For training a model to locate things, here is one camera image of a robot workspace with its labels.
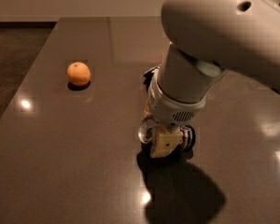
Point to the orange fruit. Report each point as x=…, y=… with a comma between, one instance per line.
x=78, y=74

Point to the dark blue pepsi can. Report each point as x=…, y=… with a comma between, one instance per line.
x=165, y=140

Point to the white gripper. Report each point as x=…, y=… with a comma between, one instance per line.
x=173, y=112

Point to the blue chips bag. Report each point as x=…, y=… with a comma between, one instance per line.
x=149, y=75

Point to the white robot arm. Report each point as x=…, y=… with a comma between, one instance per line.
x=207, y=38

